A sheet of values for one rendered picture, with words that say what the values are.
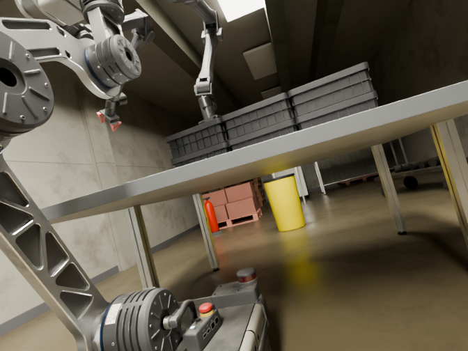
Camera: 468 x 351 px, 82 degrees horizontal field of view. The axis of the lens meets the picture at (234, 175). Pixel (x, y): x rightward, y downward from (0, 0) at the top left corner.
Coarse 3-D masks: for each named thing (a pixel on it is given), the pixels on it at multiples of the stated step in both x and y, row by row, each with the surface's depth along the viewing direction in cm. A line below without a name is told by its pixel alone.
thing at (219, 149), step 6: (222, 144) 117; (198, 150) 121; (204, 150) 120; (210, 150) 119; (216, 150) 120; (222, 150) 118; (228, 150) 120; (186, 156) 124; (192, 156) 123; (198, 156) 123; (204, 156) 122; (210, 156) 121; (174, 162) 126; (180, 162) 125; (186, 162) 125; (192, 162) 124
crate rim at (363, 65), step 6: (354, 66) 98; (360, 66) 97; (366, 66) 96; (336, 72) 100; (342, 72) 99; (348, 72) 98; (324, 78) 101; (330, 78) 101; (336, 78) 100; (306, 84) 104; (312, 84) 103; (318, 84) 102; (294, 90) 105; (300, 90) 105; (306, 90) 104; (288, 96) 108
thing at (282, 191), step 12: (276, 180) 309; (288, 180) 310; (276, 192) 311; (288, 192) 309; (276, 204) 313; (288, 204) 308; (300, 204) 318; (276, 216) 317; (288, 216) 308; (300, 216) 312; (288, 228) 309
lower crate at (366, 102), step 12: (360, 96) 97; (372, 96) 96; (324, 108) 102; (336, 108) 100; (348, 108) 100; (360, 108) 99; (372, 108) 97; (300, 120) 105; (312, 120) 105; (324, 120) 103
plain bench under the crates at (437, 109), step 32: (416, 96) 56; (448, 96) 55; (320, 128) 61; (352, 128) 59; (384, 128) 68; (416, 128) 111; (448, 128) 104; (224, 160) 66; (256, 160) 64; (288, 160) 97; (384, 160) 193; (448, 160) 104; (96, 192) 75; (128, 192) 72; (160, 192) 86; (192, 192) 168; (384, 192) 197; (128, 224) 137
